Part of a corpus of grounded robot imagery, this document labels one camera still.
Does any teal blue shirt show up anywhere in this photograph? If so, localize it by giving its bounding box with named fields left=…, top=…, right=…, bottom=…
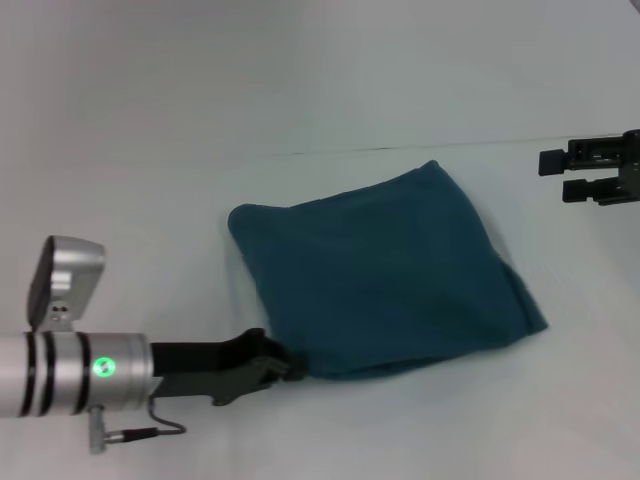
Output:
left=227, top=159, right=551, bottom=384

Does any grey left wrist cable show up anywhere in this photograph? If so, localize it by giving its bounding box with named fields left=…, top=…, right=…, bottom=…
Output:
left=87, top=394, right=187, bottom=455

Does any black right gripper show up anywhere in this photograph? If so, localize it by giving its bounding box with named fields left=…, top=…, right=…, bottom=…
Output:
left=538, top=128, right=640, bottom=206

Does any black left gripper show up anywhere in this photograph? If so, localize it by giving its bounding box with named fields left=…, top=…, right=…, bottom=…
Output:
left=148, top=327, right=307, bottom=407

